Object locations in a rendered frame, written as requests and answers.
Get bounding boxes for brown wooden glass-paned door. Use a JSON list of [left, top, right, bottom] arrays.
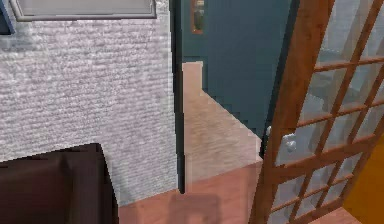
[[249, 0, 384, 224]]

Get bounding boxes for dark brown cabinet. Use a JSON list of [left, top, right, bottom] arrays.
[[0, 142, 120, 224]]

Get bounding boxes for orange framed wall picture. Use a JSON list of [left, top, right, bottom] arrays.
[[190, 0, 205, 35]]

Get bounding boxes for silver door handle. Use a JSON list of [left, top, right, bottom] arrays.
[[265, 125, 298, 155]]

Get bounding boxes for grey framed wall picture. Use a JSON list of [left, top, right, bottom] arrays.
[[9, 0, 158, 22]]

